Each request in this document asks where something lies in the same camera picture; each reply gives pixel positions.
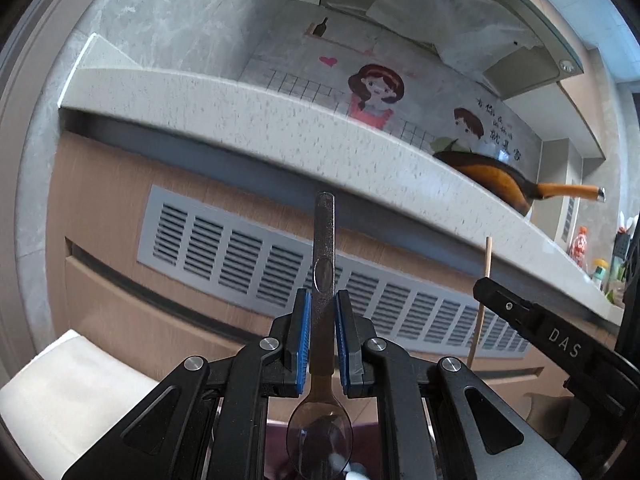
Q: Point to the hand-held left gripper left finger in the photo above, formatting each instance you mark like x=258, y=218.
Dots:
x=301, y=340

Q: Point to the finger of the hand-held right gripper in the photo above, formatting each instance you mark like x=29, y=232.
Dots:
x=502, y=302

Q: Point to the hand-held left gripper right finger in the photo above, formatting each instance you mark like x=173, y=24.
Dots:
x=342, y=340

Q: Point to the wooden chopstick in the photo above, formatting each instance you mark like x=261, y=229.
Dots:
x=482, y=305

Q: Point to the metal spoon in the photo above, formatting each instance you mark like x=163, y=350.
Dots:
x=324, y=240

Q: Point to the purple utensil organizer tray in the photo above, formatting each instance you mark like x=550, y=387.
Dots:
x=365, y=447

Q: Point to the yellow capped bottle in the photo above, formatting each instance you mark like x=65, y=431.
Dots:
x=600, y=275

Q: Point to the orange drink bottle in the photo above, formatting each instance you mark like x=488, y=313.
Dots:
x=579, y=247

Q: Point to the black utensil rack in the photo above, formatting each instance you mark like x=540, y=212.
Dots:
x=625, y=245

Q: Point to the grey vent grille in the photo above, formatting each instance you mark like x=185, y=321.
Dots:
x=225, y=245

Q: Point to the wooden kitchen counter cabinet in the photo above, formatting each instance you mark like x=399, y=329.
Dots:
x=100, y=200

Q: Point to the range hood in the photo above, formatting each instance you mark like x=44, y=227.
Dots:
x=450, y=20

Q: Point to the wooden wall cabinet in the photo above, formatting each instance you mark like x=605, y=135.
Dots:
x=580, y=120

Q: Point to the cartoon wall sticker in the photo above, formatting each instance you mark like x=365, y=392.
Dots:
x=375, y=85

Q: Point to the bottle shelf wall sticker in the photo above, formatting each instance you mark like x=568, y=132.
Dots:
x=316, y=29

